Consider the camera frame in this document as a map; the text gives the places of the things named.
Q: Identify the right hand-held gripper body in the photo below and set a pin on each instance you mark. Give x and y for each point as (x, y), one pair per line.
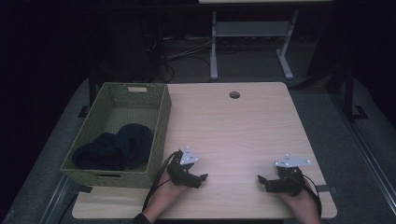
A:
(289, 183)

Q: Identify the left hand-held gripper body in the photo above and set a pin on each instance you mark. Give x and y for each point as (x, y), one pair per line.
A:
(179, 172)

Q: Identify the green woven basket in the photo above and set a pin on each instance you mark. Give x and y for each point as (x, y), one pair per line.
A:
(124, 179)

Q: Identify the dark knit hat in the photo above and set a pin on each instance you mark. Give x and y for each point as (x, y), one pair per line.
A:
(124, 146)

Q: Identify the person's right hand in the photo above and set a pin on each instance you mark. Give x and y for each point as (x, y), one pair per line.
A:
(306, 205)

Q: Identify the person's left hand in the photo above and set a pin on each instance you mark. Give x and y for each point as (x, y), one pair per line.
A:
(162, 196)

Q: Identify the black tape strip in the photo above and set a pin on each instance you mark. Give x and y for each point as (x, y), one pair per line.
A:
(84, 188)

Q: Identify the black metal stand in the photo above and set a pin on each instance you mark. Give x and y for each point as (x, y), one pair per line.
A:
(349, 93)
(91, 93)

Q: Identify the white metal stand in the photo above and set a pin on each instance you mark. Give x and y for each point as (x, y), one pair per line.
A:
(252, 28)

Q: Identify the metal floor rail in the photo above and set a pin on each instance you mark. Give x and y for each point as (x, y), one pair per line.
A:
(57, 199)
(367, 155)

